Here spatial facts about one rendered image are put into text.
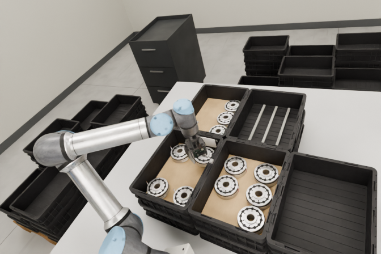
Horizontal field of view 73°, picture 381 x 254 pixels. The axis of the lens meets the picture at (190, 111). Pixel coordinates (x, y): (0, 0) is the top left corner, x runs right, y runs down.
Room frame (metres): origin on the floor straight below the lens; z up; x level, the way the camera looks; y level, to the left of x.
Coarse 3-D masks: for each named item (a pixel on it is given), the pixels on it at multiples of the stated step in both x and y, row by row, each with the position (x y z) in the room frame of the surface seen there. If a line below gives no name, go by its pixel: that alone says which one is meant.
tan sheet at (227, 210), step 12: (228, 156) 0.83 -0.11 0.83; (252, 168) 0.73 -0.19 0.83; (240, 180) 0.69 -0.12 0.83; (252, 180) 0.67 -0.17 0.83; (240, 192) 0.63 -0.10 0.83; (216, 204) 0.61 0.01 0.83; (228, 204) 0.59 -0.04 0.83; (240, 204) 0.58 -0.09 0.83; (216, 216) 0.56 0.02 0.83; (228, 216) 0.54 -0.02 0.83; (264, 216) 0.50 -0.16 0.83
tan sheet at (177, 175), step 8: (168, 160) 0.92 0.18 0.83; (168, 168) 0.87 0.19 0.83; (176, 168) 0.86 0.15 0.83; (184, 168) 0.84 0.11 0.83; (192, 168) 0.83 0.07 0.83; (200, 168) 0.81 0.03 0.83; (160, 176) 0.84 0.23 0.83; (168, 176) 0.82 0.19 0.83; (176, 176) 0.81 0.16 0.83; (184, 176) 0.80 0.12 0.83; (192, 176) 0.78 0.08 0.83; (200, 176) 0.77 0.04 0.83; (176, 184) 0.77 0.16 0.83; (184, 184) 0.75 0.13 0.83; (192, 184) 0.74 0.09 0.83; (168, 200) 0.70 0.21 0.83
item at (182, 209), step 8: (176, 128) 1.03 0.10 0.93; (168, 136) 1.00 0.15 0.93; (208, 136) 0.91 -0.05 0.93; (216, 136) 0.89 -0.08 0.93; (160, 144) 0.95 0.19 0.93; (216, 152) 0.80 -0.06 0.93; (144, 168) 0.83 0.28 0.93; (136, 192) 0.71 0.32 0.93; (144, 192) 0.70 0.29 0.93; (192, 192) 0.63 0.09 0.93; (152, 200) 0.66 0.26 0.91; (160, 200) 0.64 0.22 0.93; (176, 208) 0.58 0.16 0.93; (184, 208) 0.57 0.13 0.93
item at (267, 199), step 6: (252, 186) 0.62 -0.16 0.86; (258, 186) 0.61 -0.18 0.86; (264, 186) 0.60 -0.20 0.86; (246, 192) 0.60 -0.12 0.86; (252, 192) 0.59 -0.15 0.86; (270, 192) 0.57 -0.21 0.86; (252, 198) 0.57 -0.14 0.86; (264, 198) 0.55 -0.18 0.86; (270, 198) 0.54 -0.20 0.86; (252, 204) 0.55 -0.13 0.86; (258, 204) 0.54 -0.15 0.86; (264, 204) 0.53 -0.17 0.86
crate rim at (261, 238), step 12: (252, 144) 0.78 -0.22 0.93; (216, 156) 0.77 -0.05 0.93; (288, 156) 0.66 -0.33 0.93; (204, 180) 0.67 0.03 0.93; (276, 192) 0.53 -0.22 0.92; (192, 204) 0.58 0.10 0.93; (192, 216) 0.54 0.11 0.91; (228, 228) 0.45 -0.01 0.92; (240, 228) 0.43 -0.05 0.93; (264, 228) 0.41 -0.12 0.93; (264, 240) 0.38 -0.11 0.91
